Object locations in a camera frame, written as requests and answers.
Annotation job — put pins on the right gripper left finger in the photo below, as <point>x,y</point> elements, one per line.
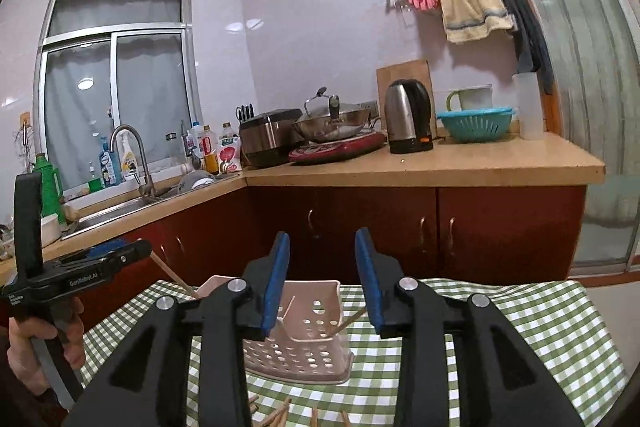
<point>265,279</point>

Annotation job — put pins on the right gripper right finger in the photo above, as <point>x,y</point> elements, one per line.
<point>378,277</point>

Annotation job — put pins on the wooden chopstick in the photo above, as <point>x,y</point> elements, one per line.
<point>275,417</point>
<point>174,276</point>
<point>345,419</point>
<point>343,325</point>
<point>314,421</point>

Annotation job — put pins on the red kitchen cabinets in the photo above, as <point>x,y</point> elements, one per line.
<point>487,235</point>

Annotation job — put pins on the steel kitchen sink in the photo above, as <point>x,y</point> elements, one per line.
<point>191,182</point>

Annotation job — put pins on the chrome kitchen faucet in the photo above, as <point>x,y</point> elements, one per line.
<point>146,187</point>

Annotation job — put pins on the person's left hand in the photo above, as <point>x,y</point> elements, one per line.
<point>22,358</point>

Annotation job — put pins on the pink perforated utensil basket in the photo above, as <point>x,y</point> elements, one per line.
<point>304,347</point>

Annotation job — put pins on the green thermos jug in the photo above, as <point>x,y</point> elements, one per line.
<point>51,188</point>

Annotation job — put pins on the small green bottle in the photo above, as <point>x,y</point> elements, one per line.
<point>95,183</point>

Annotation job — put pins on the red induction cooker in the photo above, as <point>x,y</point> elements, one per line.
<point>341,150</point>

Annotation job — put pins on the black rice cooker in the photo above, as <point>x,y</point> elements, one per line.
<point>268,138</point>

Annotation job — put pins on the red label sauce bottle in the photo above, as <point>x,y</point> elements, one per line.
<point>208,143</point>

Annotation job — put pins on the blue dish soap bottle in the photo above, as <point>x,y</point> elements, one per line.
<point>109,165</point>

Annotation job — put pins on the steel wok with lid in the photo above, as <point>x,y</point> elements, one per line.
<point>326,119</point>

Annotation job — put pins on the white spray cleaner bottle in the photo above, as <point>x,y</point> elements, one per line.
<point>128,161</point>

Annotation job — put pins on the knife block with scissors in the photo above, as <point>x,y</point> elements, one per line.
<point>244,113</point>

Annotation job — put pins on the stainless electric kettle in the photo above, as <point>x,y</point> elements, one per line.
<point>408,116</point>

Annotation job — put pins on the teal plastic colander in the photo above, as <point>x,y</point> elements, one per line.
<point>477,125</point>

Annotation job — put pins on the green checkered tablecloth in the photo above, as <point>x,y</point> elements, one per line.
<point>557,320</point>

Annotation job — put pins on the wooden cutting board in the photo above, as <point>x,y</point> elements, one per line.
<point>418,70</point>

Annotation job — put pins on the translucent white plastic cup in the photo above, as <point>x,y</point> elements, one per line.
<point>530,114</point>

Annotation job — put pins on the aluminium sliding window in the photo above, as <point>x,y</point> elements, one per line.
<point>114,69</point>

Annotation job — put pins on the dark hanging cloth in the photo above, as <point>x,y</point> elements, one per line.
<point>531,49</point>

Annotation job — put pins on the beige hanging towel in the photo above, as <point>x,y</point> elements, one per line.
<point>471,20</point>

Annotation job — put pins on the frosted glass sliding door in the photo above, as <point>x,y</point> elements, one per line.
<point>594,51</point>

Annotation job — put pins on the white green-handled mug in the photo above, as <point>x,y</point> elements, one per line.
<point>471,98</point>

